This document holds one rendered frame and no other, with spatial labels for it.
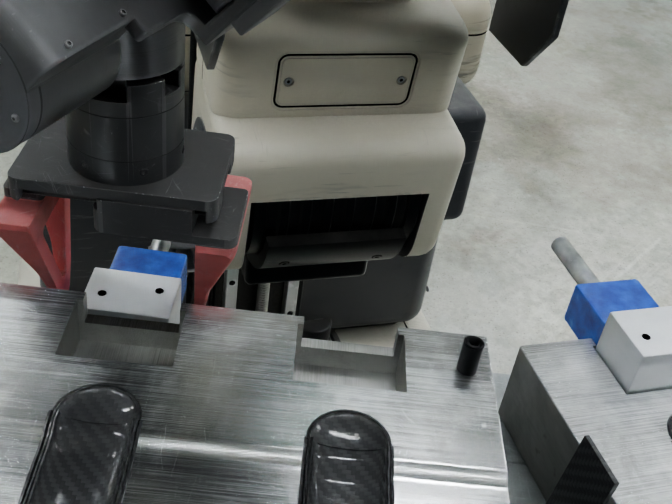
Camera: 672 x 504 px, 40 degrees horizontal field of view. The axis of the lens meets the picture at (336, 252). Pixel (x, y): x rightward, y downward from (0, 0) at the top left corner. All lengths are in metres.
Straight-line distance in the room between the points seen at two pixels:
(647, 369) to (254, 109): 0.41
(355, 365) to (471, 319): 1.42
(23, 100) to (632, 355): 0.33
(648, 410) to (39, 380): 0.31
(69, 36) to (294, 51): 0.42
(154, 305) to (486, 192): 1.82
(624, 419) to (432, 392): 0.12
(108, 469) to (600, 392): 0.26
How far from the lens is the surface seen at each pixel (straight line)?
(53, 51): 0.34
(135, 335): 0.47
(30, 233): 0.48
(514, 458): 0.54
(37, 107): 0.36
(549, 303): 1.99
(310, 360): 0.47
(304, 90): 0.78
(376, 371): 0.47
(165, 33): 0.42
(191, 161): 0.47
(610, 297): 0.56
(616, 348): 0.52
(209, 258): 0.46
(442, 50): 0.80
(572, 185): 2.41
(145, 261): 0.56
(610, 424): 0.50
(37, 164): 0.47
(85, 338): 0.48
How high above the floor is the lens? 1.19
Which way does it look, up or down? 37 degrees down
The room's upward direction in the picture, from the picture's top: 9 degrees clockwise
